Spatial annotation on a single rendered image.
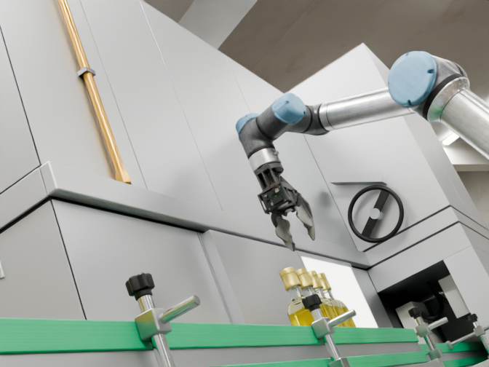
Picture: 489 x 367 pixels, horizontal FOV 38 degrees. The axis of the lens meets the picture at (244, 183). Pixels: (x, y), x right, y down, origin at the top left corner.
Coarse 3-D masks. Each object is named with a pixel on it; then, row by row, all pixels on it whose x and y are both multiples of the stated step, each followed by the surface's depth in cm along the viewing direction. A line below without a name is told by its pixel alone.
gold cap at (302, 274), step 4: (304, 268) 160; (296, 272) 160; (300, 272) 160; (304, 272) 160; (300, 276) 159; (304, 276) 159; (308, 276) 160; (300, 280) 159; (304, 280) 159; (308, 280) 159; (304, 284) 158; (308, 284) 158; (312, 284) 159
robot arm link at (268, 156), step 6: (264, 150) 179; (270, 150) 179; (252, 156) 180; (258, 156) 179; (264, 156) 178; (270, 156) 178; (276, 156) 179; (252, 162) 180; (258, 162) 178; (264, 162) 178; (270, 162) 178; (252, 168) 181; (258, 168) 178
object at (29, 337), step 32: (0, 320) 60; (32, 320) 63; (64, 320) 66; (96, 320) 70; (0, 352) 58; (32, 352) 61; (64, 352) 65; (96, 352) 68; (128, 352) 73; (192, 352) 82; (224, 352) 89; (256, 352) 96; (288, 352) 104; (320, 352) 114; (352, 352) 125; (384, 352) 140; (416, 352) 157
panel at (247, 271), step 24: (216, 240) 163; (240, 240) 175; (216, 264) 161; (240, 264) 168; (264, 264) 179; (288, 264) 193; (240, 288) 161; (264, 288) 172; (360, 288) 236; (240, 312) 156; (264, 312) 165
